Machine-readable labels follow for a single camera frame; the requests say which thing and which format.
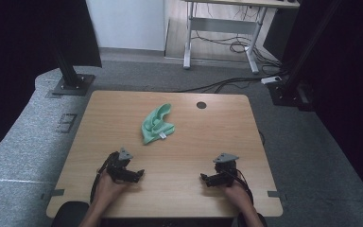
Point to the white power strip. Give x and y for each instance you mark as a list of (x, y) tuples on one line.
[(271, 79)]

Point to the black computer tower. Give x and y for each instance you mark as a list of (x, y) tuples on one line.
[(277, 34)]

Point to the green microfibre towel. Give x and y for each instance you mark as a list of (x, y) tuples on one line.
[(153, 126)]

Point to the person's right hand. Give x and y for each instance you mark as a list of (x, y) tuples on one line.
[(241, 195)]

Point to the person's left hand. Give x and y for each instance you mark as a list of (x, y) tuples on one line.
[(107, 189)]

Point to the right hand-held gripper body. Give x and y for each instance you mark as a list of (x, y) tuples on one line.
[(226, 171)]

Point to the person's right leg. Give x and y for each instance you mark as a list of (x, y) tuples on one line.
[(261, 220)]

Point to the grey tape strip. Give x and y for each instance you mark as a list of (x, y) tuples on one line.
[(55, 192), (275, 194)]

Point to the person's left leg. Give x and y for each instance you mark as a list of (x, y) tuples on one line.
[(69, 214)]

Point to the person's leg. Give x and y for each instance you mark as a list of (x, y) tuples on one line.
[(261, 220), (69, 214)]

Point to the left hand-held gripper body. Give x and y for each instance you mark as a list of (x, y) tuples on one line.
[(119, 167)]

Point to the black curtain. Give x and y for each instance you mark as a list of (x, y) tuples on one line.
[(353, 78), (19, 47)]

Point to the black metal stand with base plate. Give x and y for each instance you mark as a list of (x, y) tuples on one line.
[(291, 85), (72, 83)]

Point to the white metal frame desk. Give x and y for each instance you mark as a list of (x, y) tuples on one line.
[(223, 26)]

